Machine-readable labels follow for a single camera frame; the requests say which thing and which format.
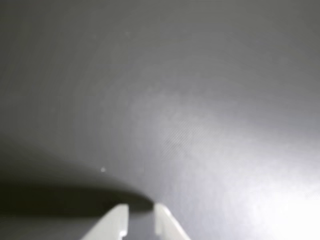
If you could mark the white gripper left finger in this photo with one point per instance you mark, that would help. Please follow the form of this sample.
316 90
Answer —
112 225

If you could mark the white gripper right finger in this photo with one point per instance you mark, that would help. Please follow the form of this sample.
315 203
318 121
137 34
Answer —
167 225

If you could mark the dark grey table mat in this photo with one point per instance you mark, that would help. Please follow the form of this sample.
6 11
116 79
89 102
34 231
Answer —
175 100

